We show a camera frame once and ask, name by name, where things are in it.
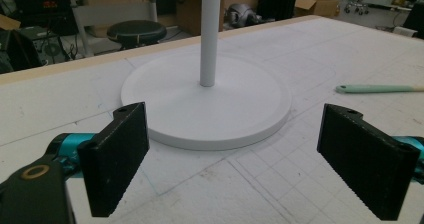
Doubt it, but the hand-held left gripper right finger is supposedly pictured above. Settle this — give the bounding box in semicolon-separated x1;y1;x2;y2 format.
316;103;422;222

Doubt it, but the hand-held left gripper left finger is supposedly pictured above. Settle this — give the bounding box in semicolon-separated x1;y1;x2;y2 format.
76;101;151;218

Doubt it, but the white round-base stand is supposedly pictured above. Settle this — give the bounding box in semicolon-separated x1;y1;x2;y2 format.
120;0;293;152

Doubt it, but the black round stool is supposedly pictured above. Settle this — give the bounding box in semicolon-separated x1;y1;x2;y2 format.
106;19;168;51

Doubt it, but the wheeled chair base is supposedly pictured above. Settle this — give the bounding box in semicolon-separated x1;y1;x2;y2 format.
343;0;371;16

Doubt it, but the small cardboard box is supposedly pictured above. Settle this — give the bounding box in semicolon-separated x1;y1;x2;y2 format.
294;0;341;19

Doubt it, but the black equipment case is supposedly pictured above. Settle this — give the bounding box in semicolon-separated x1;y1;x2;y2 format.
7;0;79;37

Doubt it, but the open cardboard box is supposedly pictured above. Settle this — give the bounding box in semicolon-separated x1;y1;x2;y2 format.
168;0;232;37

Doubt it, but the grey helmet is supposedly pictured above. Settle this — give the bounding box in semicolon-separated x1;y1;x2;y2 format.
225;3;264;29

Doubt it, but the mint green handle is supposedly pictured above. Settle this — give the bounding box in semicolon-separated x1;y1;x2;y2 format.
335;84;424;95

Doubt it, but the white desk frame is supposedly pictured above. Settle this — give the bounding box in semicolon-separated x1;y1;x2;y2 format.
64;0;159;58

